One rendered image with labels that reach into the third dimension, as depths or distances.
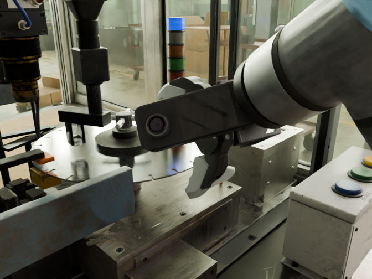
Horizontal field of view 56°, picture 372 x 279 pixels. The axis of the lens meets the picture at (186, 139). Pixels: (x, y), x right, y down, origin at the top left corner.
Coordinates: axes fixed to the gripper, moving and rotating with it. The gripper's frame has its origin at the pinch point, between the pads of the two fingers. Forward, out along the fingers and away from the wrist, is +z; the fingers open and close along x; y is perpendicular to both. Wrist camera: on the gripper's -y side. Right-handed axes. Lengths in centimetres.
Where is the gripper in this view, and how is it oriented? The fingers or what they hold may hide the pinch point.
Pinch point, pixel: (169, 145)
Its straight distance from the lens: 47.9
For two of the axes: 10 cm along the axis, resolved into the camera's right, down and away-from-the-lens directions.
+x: -2.8, -9.5, 1.5
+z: -4.2, 2.6, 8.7
